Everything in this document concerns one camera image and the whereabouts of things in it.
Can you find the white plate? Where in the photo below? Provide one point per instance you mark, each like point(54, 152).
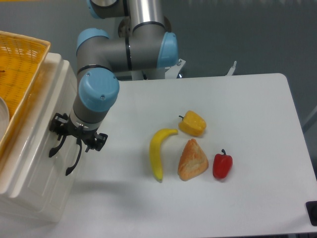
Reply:
point(4, 117)

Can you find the yellow banana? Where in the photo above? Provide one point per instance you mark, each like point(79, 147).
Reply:
point(154, 151)

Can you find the red bell pepper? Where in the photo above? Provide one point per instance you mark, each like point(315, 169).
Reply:
point(222, 165)

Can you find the white drawer cabinet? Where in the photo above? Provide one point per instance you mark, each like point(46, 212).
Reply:
point(20, 205)

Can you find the yellow bell pepper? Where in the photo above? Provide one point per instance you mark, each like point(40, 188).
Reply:
point(192, 124)

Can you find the yellow wicker basket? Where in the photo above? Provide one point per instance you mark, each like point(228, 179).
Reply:
point(21, 58)

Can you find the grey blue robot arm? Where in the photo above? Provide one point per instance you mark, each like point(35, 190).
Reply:
point(147, 44)

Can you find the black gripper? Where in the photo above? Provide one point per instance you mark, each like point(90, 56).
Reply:
point(63, 127)

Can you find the orange bread wedge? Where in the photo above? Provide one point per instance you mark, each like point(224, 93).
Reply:
point(193, 161)

